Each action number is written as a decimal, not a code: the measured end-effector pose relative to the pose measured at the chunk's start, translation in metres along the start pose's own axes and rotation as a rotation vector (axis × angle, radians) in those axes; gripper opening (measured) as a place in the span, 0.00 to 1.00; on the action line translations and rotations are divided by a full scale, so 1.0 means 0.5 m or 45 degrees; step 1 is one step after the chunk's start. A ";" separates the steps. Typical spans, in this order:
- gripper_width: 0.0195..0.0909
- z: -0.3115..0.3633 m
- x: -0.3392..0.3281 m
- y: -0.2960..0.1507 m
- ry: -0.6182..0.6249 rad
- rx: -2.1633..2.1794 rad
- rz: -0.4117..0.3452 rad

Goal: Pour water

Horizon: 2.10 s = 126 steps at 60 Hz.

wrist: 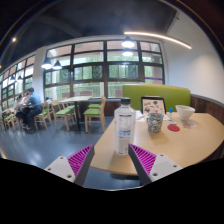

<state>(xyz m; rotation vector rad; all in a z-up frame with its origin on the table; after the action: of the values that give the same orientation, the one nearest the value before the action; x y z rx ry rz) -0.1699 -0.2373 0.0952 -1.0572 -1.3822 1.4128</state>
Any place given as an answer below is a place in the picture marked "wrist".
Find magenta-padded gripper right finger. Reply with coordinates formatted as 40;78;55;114
128;143;184;186

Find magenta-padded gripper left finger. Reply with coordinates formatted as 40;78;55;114
44;144;95;187

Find clear plastic water bottle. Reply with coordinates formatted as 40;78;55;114
113;97;137;156

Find flat round red coaster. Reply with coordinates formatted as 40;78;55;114
167;124;181;133

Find white ceramic bowl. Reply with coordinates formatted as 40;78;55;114
175;104;196;121

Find black framed picture stand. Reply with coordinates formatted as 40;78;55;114
140;96;167;116

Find wooden chairs with green seats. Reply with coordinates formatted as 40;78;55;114
0;96;107;134

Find wooden dining table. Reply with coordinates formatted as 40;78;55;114
59;95;94;132

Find person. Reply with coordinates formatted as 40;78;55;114
20;87;43;134
12;93;26;128

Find green upholstered bench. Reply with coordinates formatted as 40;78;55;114
122;83;192;113

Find hanging pendant lamps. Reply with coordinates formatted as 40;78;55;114
8;35;136;83

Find long curved ceiling light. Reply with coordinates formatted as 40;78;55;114
123;31;193;50

